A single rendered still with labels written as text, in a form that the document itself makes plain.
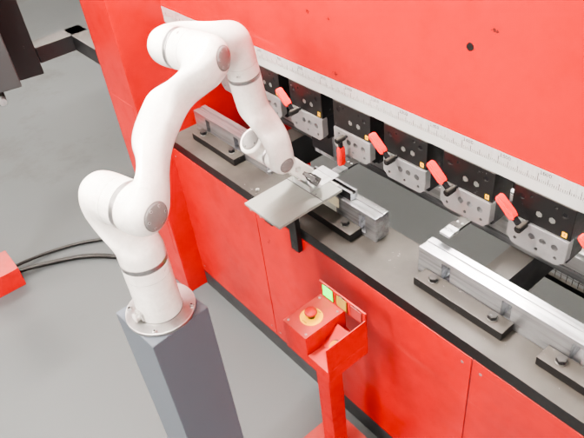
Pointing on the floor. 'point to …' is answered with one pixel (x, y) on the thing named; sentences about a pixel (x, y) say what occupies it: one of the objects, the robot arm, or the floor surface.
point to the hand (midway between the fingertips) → (309, 176)
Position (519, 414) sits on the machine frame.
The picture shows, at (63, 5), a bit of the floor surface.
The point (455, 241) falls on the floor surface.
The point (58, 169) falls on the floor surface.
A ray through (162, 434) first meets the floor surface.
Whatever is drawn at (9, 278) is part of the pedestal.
